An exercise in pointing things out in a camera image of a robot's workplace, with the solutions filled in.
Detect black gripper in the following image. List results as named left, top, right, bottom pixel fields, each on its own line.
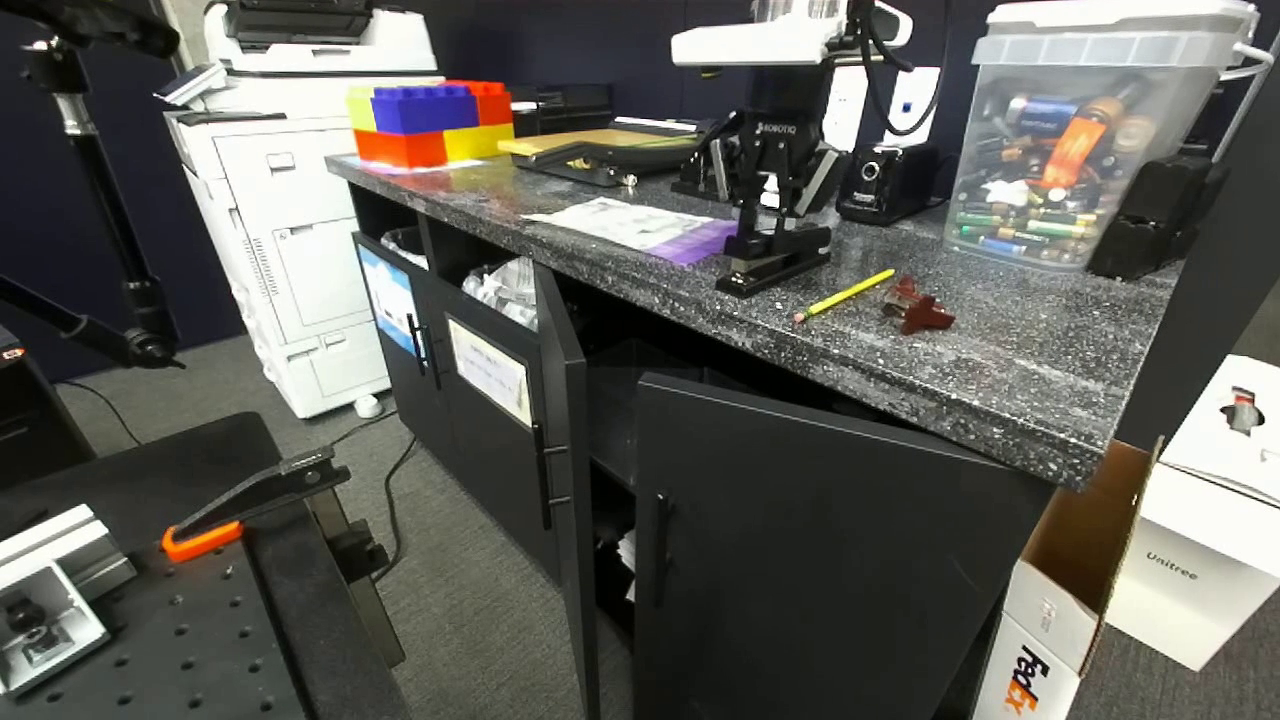
left=726, top=118, right=815, bottom=257

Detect black stapler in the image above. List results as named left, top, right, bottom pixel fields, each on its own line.
left=710, top=217, right=840, bottom=299

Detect yellow pencil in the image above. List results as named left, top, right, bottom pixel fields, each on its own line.
left=791, top=266, right=898, bottom=327

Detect black electric pencil sharpener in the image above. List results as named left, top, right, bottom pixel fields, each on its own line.
left=835, top=141, right=940, bottom=230

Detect white paper sheet purple edge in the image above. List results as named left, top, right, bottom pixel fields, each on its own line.
left=519, top=193, right=738, bottom=271

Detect red patterned packet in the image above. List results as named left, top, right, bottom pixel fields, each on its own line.
left=875, top=275, right=960, bottom=341

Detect black paper trimmer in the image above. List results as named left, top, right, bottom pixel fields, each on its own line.
left=507, top=120, right=705, bottom=181

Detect clear plastic bags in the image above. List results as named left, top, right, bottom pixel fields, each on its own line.
left=455, top=254, right=542, bottom=333

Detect clear plastic storage bin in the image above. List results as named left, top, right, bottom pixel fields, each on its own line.
left=940, top=0, right=1261, bottom=275

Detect yellow toy block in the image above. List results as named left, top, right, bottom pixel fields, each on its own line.
left=439, top=120, right=519, bottom=170

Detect red toy block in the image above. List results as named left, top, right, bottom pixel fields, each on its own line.
left=448, top=76, right=519, bottom=131

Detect white paper label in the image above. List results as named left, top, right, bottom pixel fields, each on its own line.
left=444, top=315, right=539, bottom=432

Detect blue toy block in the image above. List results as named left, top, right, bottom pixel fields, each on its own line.
left=367, top=80, right=484, bottom=141

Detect black plastic holder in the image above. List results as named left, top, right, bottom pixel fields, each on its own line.
left=1084, top=141, right=1217, bottom=285

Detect orange toy block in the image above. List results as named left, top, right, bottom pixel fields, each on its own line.
left=347, top=124, right=451, bottom=172

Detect blue paper label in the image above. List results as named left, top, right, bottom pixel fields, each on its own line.
left=354, top=241, right=428, bottom=359

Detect black cabinet door blue label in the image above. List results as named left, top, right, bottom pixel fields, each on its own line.
left=347, top=230, right=439, bottom=449

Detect yellow-green toy block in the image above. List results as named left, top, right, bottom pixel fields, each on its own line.
left=344, top=86, right=382, bottom=135

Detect white office printer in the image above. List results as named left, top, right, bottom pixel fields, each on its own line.
left=158, top=0, right=448, bottom=425

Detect white cardboard shipping box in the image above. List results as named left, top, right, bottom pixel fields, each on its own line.
left=968, top=437, right=1156, bottom=720

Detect white cardboard box penguin print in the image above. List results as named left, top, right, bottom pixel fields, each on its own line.
left=1098, top=348, right=1280, bottom=675

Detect black floor cable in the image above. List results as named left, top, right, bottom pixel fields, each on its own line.
left=57, top=376, right=425, bottom=592

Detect black clamp orange handle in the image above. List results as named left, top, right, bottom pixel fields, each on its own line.
left=156, top=457, right=354, bottom=569

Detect black camera tripod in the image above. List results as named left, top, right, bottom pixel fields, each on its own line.
left=0, top=0, right=187, bottom=371

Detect silver aluminium mount block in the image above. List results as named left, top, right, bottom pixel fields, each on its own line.
left=0, top=500, right=138, bottom=699

